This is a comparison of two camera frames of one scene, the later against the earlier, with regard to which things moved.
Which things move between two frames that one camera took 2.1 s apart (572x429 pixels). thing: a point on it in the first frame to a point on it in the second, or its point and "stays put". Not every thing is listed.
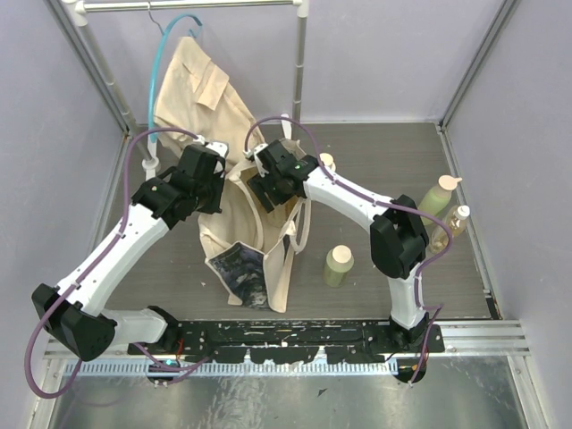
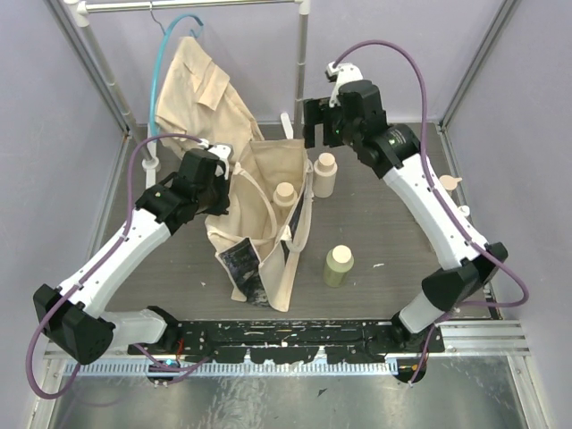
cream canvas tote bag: (249, 247) stays put
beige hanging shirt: (196, 96) stays put
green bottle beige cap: (339, 261) stays put
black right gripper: (262, 185) to (314, 113)
